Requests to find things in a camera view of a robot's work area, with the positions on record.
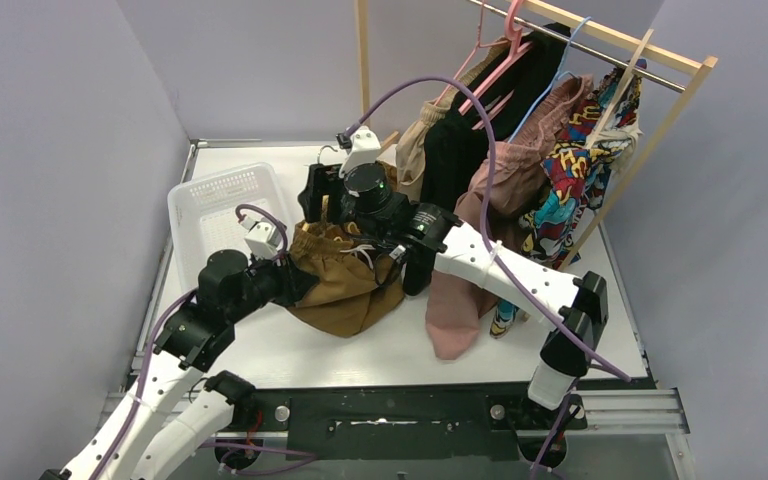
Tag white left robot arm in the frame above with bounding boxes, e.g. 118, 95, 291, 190
41, 250, 318, 479

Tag yellow wire hanger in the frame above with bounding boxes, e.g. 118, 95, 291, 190
297, 145, 350, 234

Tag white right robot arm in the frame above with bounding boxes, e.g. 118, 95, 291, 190
298, 162, 609, 427

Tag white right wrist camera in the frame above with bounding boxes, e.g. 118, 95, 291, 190
336, 125, 382, 178

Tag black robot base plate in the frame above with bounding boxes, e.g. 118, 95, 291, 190
219, 383, 647, 461

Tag thick pink plastic hanger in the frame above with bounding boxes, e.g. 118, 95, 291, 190
458, 0, 531, 116

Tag brown shorts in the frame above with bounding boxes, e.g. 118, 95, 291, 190
287, 158, 406, 339

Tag beige shorts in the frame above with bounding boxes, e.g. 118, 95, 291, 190
396, 40, 509, 211

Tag wooden clothes rack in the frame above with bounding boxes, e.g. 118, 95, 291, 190
353, 1, 719, 270

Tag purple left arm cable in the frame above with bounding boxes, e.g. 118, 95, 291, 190
89, 203, 319, 480

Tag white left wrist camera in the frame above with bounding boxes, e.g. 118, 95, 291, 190
240, 217, 281, 260

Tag thin pink wire hanger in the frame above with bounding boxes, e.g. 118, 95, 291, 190
453, 1, 498, 80

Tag colourful comic print shorts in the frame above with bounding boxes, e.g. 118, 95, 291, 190
489, 62, 644, 340

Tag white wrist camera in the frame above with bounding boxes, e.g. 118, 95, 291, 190
240, 217, 281, 260
336, 125, 382, 178

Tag black shorts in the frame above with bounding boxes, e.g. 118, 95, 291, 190
402, 22, 572, 297

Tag pink shorts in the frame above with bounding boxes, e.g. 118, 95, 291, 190
425, 74, 593, 361

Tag white plastic basket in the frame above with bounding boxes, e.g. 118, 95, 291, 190
167, 162, 290, 290

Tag light blue hanger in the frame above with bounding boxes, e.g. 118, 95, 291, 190
506, 16, 592, 143

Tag wooden hanger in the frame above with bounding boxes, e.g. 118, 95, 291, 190
585, 28, 654, 149

